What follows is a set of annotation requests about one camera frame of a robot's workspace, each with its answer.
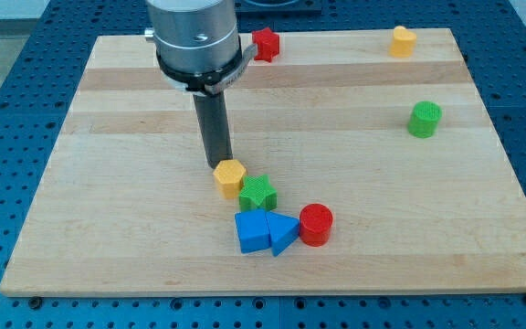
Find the blue perforated table plate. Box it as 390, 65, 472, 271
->
0, 0, 526, 328

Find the red star block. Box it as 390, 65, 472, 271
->
251, 27, 280, 62

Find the green star block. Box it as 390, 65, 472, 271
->
238, 175, 278, 211

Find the yellow heart block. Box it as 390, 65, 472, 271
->
389, 26, 417, 58

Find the blue cube block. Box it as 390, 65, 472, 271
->
235, 209, 270, 253

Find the wooden board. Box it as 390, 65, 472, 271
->
0, 28, 526, 297

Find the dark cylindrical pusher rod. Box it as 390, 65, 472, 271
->
193, 93, 233, 169

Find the green cylinder block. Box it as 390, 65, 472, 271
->
407, 101, 442, 138

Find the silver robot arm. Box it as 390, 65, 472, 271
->
146, 0, 258, 95

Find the blue triangle block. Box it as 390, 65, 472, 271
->
266, 212, 300, 257

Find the yellow hexagon block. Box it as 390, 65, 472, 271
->
213, 159, 247, 199

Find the red cylinder block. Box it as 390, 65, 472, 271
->
300, 203, 333, 247

